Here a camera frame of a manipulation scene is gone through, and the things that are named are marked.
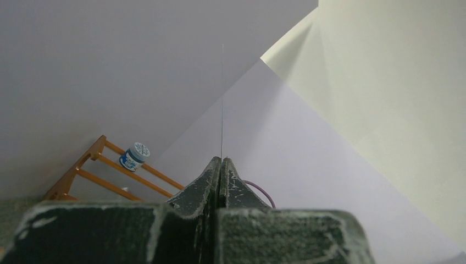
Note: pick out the small blue white jar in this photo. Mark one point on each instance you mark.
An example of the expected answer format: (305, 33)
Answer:
(134, 157)

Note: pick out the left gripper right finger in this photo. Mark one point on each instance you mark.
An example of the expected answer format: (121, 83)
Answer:
(247, 230)

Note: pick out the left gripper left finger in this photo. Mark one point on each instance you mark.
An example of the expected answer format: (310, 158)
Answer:
(179, 230)

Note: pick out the clear glass pane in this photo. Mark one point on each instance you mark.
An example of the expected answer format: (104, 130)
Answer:
(222, 103)

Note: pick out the orange wooden rack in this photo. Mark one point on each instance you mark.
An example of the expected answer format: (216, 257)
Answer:
(97, 175)

